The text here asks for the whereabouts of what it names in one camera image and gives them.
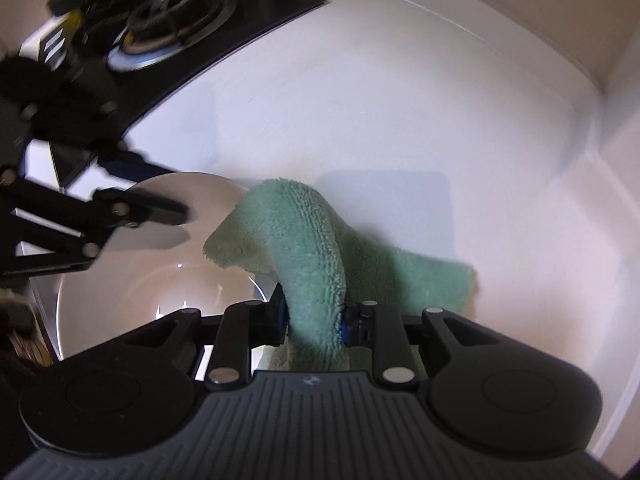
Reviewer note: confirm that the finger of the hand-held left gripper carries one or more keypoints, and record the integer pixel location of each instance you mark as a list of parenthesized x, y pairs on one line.
[(150, 210), (130, 162)]

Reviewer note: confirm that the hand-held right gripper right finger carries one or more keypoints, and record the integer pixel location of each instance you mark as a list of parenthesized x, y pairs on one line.
[(343, 335)]

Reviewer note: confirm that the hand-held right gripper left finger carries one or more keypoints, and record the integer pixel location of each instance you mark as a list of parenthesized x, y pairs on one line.
[(281, 317)]

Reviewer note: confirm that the white ceramic bowl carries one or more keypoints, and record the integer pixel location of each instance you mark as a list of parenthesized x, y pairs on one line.
[(150, 280)]

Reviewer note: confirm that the green microfiber cloth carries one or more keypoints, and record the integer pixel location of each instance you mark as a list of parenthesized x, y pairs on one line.
[(300, 240)]

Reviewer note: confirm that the gas burner with grate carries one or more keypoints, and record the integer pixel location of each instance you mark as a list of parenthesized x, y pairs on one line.
[(170, 15)]

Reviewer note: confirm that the black glass gas stove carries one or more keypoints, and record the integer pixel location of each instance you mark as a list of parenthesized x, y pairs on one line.
[(270, 5)]

